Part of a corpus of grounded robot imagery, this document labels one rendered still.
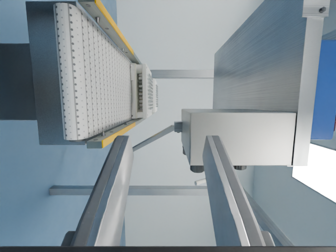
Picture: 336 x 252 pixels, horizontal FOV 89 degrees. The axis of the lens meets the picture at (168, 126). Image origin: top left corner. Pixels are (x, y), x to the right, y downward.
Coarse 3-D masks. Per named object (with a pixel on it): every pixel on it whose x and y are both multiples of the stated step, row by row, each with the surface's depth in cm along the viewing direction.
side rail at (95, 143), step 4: (152, 112) 146; (132, 120) 75; (136, 120) 75; (140, 120) 83; (128, 124) 61; (136, 124) 72; (116, 128) 52; (120, 128) 52; (108, 132) 44; (112, 132) 44; (96, 136) 39; (100, 136) 39; (104, 136) 39; (88, 140) 35; (92, 140) 35; (96, 140) 35; (100, 140) 35; (88, 144) 35; (92, 144) 35; (96, 144) 35; (100, 144) 35
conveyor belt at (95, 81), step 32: (64, 32) 32; (96, 32) 40; (64, 64) 32; (96, 64) 41; (128, 64) 73; (64, 96) 33; (96, 96) 41; (128, 96) 73; (64, 128) 34; (96, 128) 41
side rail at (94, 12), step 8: (80, 0) 31; (88, 0) 31; (88, 8) 33; (96, 8) 33; (96, 16) 36; (104, 16) 36; (104, 24) 40; (112, 32) 45; (112, 40) 50; (120, 40) 50; (120, 48) 58; (128, 56) 68; (136, 56) 72
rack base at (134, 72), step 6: (132, 66) 75; (132, 72) 76; (138, 72) 83; (132, 78) 76; (132, 84) 78; (138, 84) 83; (132, 90) 78; (132, 96) 79; (132, 102) 78; (138, 102) 83; (132, 108) 78; (132, 114) 78
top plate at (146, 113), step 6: (144, 66) 75; (144, 72) 76; (150, 72) 94; (144, 78) 76; (144, 84) 76; (144, 90) 77; (144, 96) 77; (144, 102) 78; (150, 102) 95; (144, 108) 78; (144, 114) 78; (150, 114) 95
